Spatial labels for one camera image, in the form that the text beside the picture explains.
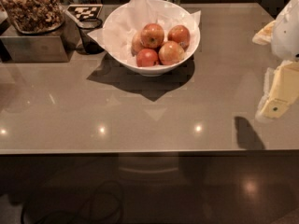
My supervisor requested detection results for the white paper bowl liner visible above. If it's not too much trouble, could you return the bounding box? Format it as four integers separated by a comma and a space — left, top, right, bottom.
87, 0, 202, 64

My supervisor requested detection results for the left hidden red apple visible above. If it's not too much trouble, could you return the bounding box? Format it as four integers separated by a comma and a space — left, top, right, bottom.
131, 31, 144, 55

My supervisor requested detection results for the right rear red apple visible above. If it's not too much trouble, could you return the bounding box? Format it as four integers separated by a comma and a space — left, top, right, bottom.
167, 25, 191, 49

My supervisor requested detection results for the front left red apple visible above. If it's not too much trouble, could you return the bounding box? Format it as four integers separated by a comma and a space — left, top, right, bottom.
136, 49, 159, 67

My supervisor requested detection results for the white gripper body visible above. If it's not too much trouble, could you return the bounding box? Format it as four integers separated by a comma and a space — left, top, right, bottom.
271, 0, 299, 62

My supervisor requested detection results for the metal box stand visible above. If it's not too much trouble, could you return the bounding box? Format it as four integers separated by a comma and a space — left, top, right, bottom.
0, 17, 80, 63

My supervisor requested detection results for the white ceramic bowl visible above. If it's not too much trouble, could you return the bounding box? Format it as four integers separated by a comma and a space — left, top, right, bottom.
102, 0, 202, 77

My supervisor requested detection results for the black floor cable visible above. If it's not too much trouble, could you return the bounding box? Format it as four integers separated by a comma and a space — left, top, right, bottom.
20, 180, 124, 224

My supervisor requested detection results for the front right red apple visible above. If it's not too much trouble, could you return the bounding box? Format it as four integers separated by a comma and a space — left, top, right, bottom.
158, 41, 185, 65

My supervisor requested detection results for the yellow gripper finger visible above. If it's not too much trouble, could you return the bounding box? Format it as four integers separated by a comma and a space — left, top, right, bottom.
255, 61, 299, 122
252, 21, 276, 45

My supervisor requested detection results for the black white marker card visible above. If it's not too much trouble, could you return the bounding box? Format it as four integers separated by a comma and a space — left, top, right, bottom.
66, 4, 103, 21

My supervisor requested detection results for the glass jar of nuts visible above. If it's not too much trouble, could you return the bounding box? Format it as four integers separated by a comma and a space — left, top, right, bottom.
0, 0, 64, 35

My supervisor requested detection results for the top red apple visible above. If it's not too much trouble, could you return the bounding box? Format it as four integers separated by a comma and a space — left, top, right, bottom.
140, 23, 164, 49

